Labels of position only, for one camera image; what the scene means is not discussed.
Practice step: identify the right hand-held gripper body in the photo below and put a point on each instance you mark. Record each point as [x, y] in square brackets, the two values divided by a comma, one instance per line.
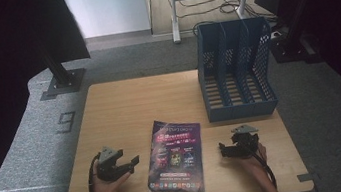
[244, 142]

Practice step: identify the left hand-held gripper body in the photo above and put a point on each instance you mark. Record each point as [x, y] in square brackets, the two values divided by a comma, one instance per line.
[108, 170]

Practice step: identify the blue plastic file rack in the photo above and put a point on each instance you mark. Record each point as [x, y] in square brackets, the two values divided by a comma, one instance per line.
[243, 111]

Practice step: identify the purple cover book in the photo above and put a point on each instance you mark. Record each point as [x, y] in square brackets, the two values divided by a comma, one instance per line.
[175, 157]

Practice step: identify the person's right hand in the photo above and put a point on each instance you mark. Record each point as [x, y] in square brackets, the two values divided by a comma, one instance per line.
[257, 163]

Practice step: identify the black metal stand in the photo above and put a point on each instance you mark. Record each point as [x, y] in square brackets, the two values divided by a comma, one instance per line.
[65, 82]
[289, 49]

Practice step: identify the white power strip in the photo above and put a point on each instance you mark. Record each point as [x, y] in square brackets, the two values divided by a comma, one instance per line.
[276, 34]

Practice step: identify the grey table bracket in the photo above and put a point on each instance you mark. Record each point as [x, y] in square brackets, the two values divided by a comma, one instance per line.
[307, 177]

